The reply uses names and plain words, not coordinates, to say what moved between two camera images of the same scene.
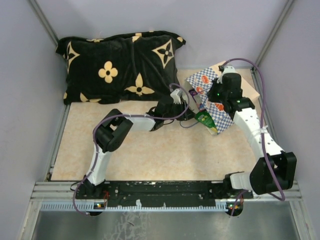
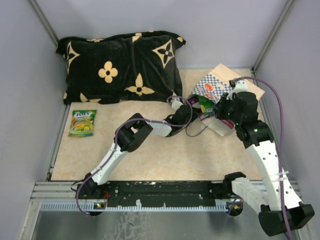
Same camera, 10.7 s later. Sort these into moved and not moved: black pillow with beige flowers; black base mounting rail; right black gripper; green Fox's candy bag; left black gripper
Moved: right black gripper; left black gripper; green Fox's candy bag
Not moved: black pillow with beige flowers; black base mounting rail
